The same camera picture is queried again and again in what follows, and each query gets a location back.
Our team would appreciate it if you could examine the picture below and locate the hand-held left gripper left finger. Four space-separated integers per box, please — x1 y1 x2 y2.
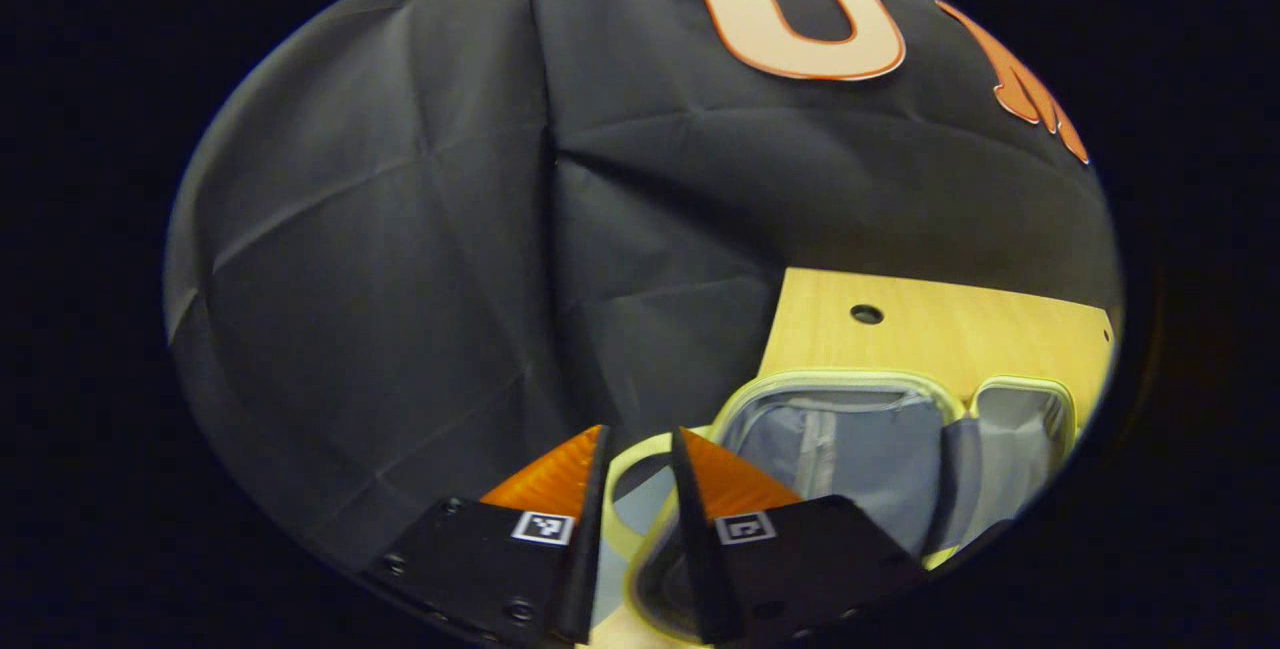
363 424 614 645

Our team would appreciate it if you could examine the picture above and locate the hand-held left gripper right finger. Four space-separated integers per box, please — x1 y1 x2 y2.
669 425 928 646

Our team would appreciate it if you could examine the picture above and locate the pale yellow suitcase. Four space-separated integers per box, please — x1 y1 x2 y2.
590 369 1081 646

